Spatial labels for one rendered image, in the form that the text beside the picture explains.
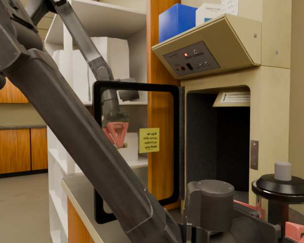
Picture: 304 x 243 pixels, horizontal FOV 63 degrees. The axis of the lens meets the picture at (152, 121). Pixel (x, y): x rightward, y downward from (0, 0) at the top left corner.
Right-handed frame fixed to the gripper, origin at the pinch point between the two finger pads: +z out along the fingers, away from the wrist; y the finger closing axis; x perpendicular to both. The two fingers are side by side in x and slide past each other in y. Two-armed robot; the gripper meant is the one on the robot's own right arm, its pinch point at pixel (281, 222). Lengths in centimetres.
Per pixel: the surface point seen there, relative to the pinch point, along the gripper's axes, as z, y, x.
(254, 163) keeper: 6.6, 11.5, -8.1
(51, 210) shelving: -15, 235, 79
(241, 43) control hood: 0.4, 9.9, -35.6
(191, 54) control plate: -0.7, 26.2, -36.3
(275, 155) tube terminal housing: 12.5, 10.1, -9.8
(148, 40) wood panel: -2, 48, -45
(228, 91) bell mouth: 9.8, 22.9, -26.2
